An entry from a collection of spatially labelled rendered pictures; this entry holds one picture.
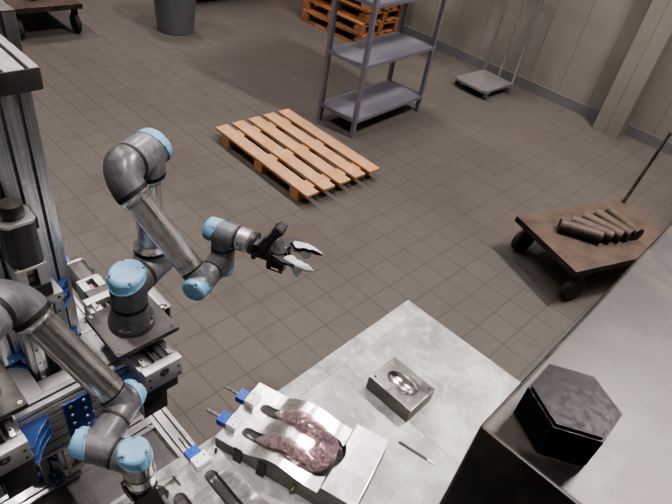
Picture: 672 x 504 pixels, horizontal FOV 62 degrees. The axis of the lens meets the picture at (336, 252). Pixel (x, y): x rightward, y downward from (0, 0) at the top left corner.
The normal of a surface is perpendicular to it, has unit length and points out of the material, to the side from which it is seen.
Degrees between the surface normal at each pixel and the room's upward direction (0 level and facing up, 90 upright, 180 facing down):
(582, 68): 90
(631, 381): 0
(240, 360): 0
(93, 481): 0
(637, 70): 90
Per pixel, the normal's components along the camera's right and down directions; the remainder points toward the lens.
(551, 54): -0.71, 0.36
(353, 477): 0.15, -0.77
